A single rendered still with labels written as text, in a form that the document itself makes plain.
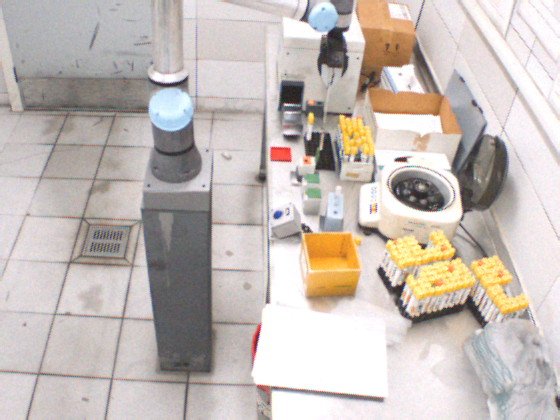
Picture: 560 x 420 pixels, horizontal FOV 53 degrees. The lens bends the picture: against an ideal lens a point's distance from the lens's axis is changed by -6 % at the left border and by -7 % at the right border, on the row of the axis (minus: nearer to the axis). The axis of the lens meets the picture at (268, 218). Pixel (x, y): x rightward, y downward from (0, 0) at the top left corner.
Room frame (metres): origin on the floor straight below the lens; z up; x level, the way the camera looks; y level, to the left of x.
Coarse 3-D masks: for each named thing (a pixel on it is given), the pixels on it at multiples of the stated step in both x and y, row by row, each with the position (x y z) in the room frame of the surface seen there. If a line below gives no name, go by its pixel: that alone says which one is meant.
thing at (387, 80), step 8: (384, 72) 2.08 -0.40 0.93; (392, 72) 2.07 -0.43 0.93; (400, 72) 2.08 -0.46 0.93; (408, 72) 2.02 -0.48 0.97; (384, 80) 2.06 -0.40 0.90; (392, 80) 2.01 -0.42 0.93; (400, 80) 2.04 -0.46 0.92; (408, 80) 1.97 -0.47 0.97; (416, 80) 2.03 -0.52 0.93; (384, 88) 2.04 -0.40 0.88; (392, 88) 1.96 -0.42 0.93; (400, 88) 1.96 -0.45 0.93; (408, 88) 1.98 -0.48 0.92; (416, 88) 1.97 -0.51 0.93
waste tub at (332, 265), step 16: (304, 240) 1.07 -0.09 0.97; (320, 240) 1.10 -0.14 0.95; (336, 240) 1.10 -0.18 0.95; (352, 240) 1.09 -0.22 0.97; (304, 256) 1.04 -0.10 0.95; (320, 256) 1.10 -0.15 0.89; (336, 256) 1.11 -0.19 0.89; (352, 256) 1.06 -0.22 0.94; (304, 272) 1.01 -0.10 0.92; (320, 272) 0.97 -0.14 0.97; (336, 272) 0.97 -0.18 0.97; (352, 272) 0.98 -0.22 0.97; (304, 288) 0.99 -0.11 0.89; (320, 288) 0.97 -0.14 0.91; (336, 288) 0.98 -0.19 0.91; (352, 288) 0.98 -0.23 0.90
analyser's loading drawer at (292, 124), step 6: (282, 102) 1.80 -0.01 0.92; (288, 102) 1.80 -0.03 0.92; (294, 102) 1.81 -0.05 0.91; (282, 108) 1.76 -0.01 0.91; (288, 108) 1.74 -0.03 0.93; (294, 108) 1.74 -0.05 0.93; (282, 114) 1.72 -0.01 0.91; (288, 114) 1.69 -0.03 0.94; (294, 114) 1.69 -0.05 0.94; (300, 114) 1.69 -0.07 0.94; (282, 120) 1.69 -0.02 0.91; (288, 120) 1.69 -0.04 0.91; (294, 120) 1.69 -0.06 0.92; (300, 120) 1.69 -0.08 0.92; (282, 126) 1.65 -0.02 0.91; (288, 126) 1.64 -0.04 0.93; (294, 126) 1.64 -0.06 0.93; (300, 126) 1.64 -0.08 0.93; (282, 132) 1.63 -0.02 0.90; (288, 132) 1.64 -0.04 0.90; (294, 132) 1.64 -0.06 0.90; (300, 132) 1.64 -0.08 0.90
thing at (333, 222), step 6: (330, 192) 1.26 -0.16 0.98; (330, 198) 1.24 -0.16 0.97; (342, 198) 1.24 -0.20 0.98; (330, 204) 1.21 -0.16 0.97; (342, 204) 1.22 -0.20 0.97; (330, 210) 1.19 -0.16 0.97; (336, 210) 1.19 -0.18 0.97; (342, 210) 1.19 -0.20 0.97; (324, 216) 1.26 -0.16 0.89; (330, 216) 1.17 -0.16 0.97; (336, 216) 1.17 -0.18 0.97; (324, 222) 1.22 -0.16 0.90; (330, 222) 1.16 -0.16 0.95; (336, 222) 1.16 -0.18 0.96; (342, 222) 1.24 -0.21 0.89; (318, 228) 1.21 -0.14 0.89; (324, 228) 1.17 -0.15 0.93; (330, 228) 1.16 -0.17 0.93; (336, 228) 1.16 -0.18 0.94; (342, 228) 1.22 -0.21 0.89
